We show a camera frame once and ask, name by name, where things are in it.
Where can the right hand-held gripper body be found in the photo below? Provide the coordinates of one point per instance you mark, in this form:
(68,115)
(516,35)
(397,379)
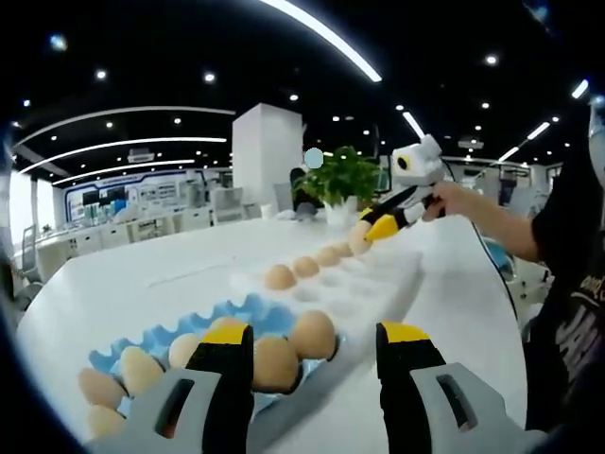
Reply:
(420,165)

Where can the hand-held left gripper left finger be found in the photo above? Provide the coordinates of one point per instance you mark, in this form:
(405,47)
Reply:
(227,378)

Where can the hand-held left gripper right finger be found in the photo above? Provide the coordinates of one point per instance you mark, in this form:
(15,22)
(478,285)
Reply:
(406,378)

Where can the single brown egg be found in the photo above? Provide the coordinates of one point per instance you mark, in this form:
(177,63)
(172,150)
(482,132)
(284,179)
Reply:
(327,256)
(345,249)
(279,276)
(306,266)
(360,235)

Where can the blue egg tray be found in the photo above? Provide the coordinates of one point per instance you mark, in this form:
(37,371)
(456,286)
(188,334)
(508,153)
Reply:
(264,312)

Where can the group of brown eggs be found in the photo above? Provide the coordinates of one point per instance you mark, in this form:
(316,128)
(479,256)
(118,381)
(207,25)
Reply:
(312,333)

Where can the white foam egg holder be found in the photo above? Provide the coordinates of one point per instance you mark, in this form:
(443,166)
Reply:
(368,284)

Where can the person's right hand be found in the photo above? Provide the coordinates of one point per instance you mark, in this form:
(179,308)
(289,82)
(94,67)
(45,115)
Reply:
(446,203)

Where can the green potted plant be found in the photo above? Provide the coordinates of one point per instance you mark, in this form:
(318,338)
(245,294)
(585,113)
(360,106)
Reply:
(345,175)

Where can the white table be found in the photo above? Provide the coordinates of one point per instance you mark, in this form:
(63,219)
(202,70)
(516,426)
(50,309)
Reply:
(118,293)

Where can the curved white ceiling light strip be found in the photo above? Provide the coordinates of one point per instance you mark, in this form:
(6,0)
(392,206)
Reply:
(340,45)

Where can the white mesh office chair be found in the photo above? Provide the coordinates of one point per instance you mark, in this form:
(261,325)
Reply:
(227,205)

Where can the white chest device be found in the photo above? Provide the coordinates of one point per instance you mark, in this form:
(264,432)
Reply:
(596,142)

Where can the row of white cabinets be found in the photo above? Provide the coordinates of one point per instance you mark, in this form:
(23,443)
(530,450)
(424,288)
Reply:
(118,232)

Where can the ceiling air conditioner unit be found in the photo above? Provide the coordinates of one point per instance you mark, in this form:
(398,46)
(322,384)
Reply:
(141,154)

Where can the blue framed display wall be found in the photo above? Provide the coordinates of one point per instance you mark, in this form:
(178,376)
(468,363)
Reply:
(108,194)

